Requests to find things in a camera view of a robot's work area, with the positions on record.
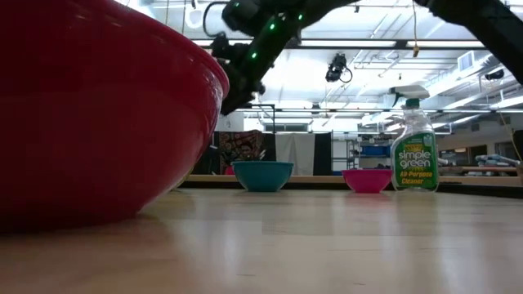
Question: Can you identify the Simple Green spray bottle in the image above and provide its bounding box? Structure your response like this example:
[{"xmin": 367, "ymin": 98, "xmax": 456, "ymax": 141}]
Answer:
[{"xmin": 389, "ymin": 84, "xmax": 440, "ymax": 194}]

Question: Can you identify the white hanging cloth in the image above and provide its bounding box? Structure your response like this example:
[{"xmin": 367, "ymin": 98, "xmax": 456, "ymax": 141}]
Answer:
[{"xmin": 274, "ymin": 132, "xmax": 316, "ymax": 176}]

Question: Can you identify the patterned hanging cloth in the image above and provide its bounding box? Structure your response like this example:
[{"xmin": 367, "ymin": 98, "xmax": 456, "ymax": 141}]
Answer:
[{"xmin": 217, "ymin": 129, "xmax": 267, "ymax": 176}]

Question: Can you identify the large red bowl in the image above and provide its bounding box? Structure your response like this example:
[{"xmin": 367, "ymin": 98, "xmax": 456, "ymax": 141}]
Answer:
[{"xmin": 0, "ymin": 0, "xmax": 230, "ymax": 234}]

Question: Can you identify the person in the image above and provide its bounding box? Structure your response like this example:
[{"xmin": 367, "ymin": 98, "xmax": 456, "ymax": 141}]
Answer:
[{"xmin": 234, "ymin": 140, "xmax": 263, "ymax": 163}]

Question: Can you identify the black overhead camera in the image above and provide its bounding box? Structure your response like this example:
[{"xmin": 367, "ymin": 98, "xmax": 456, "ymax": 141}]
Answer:
[{"xmin": 324, "ymin": 52, "xmax": 354, "ymax": 84}]

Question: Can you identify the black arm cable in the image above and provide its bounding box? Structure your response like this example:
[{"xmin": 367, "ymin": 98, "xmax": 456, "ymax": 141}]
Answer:
[{"xmin": 202, "ymin": 1, "xmax": 230, "ymax": 38}]

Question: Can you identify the metal shelf rack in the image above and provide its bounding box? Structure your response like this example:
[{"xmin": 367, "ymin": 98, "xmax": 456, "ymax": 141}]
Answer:
[{"xmin": 346, "ymin": 137, "xmax": 393, "ymax": 171}]

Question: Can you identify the black curtain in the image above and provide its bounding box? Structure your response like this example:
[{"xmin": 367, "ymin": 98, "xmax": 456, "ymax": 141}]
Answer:
[{"xmin": 313, "ymin": 131, "xmax": 333, "ymax": 176}]

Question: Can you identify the blue storage bin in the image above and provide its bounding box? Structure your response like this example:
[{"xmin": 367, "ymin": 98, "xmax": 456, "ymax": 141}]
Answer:
[{"xmin": 360, "ymin": 145, "xmax": 391, "ymax": 158}]

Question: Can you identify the white ceiling vent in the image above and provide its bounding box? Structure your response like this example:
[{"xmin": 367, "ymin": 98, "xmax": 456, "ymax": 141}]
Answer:
[{"xmin": 457, "ymin": 50, "xmax": 476, "ymax": 74}]

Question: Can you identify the yellow hanging cable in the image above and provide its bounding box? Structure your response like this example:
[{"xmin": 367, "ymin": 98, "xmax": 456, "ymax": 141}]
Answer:
[{"xmin": 411, "ymin": 0, "xmax": 421, "ymax": 59}]

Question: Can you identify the teal bowl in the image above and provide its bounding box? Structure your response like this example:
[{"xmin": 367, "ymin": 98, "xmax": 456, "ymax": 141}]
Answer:
[{"xmin": 231, "ymin": 160, "xmax": 295, "ymax": 194}]

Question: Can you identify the light blue rolled bundle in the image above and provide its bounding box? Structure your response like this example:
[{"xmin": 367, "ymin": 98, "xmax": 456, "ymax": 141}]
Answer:
[{"xmin": 475, "ymin": 154, "xmax": 521, "ymax": 167}]

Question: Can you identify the small pink bowl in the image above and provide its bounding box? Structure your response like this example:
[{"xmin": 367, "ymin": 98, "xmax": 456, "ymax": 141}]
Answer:
[{"xmin": 341, "ymin": 168, "xmax": 394, "ymax": 194}]

